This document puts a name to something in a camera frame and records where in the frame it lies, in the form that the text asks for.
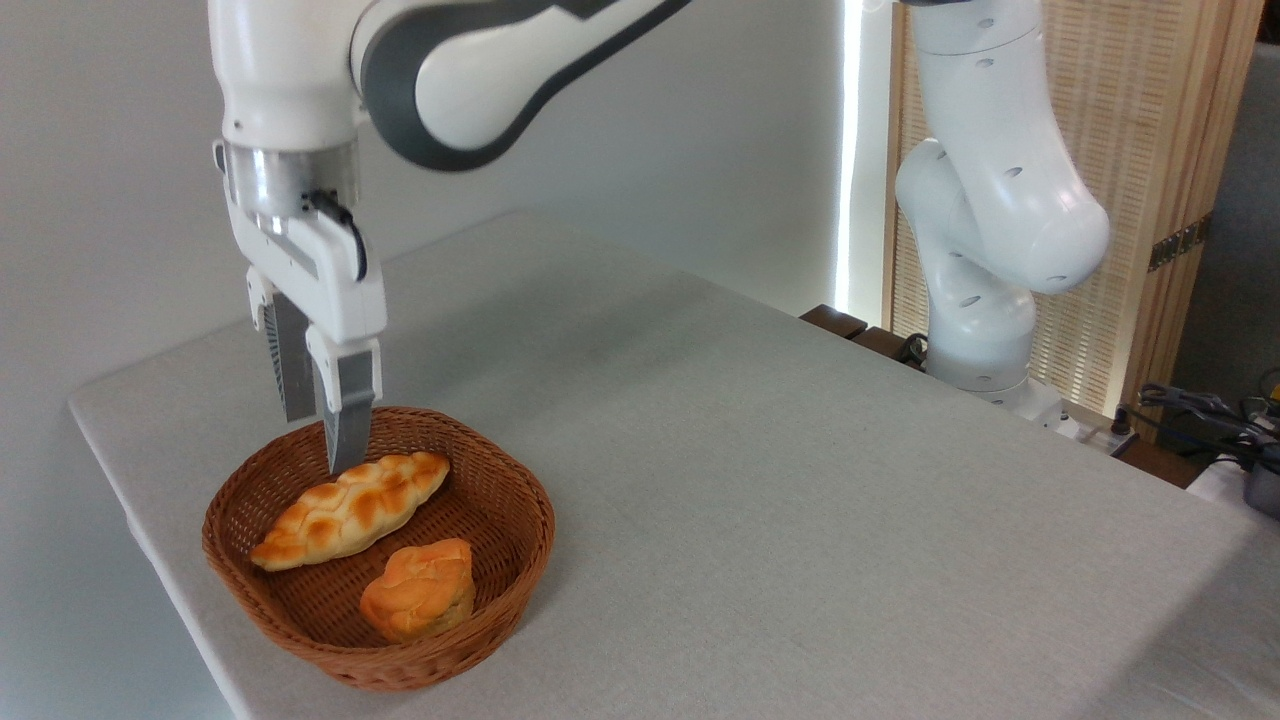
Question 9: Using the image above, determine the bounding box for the grey tablecloth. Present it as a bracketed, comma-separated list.
[68, 207, 1280, 720]

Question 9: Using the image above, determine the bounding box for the small round bread bun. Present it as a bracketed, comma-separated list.
[359, 538, 477, 645]

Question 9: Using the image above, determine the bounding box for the black cable bundle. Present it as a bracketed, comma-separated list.
[1112, 383, 1280, 473]

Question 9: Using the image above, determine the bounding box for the metal screen hinge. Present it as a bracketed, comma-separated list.
[1147, 214, 1214, 273]

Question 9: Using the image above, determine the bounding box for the brown wicker basket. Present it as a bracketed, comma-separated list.
[202, 406, 556, 693]

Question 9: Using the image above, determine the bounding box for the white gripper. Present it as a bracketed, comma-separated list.
[231, 195, 389, 475]

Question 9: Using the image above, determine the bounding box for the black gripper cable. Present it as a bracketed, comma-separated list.
[304, 189, 370, 284]

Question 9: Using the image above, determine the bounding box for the dark wooden furniture piece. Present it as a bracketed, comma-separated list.
[799, 304, 929, 372]

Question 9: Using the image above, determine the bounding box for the long braided bread loaf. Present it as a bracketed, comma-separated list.
[249, 451, 452, 573]

